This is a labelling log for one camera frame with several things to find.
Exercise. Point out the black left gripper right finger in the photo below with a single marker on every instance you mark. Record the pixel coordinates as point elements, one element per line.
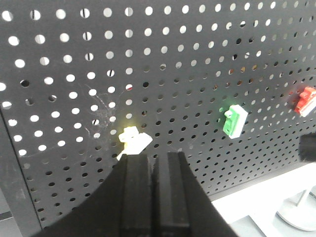
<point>182,208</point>

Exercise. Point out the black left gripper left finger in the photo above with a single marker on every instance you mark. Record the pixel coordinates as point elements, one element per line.
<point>120,207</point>

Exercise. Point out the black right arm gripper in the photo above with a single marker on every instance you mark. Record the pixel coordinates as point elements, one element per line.
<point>307,148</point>

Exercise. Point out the white standing desk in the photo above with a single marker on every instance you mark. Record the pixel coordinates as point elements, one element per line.
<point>250,209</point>

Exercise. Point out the silver sign stand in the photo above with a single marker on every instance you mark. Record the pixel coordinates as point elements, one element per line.
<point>299,211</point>

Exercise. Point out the black perforated pegboard panel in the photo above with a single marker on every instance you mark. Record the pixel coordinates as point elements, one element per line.
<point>75,73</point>

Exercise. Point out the red toggle switch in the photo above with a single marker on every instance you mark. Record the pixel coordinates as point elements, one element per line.
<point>306,102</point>

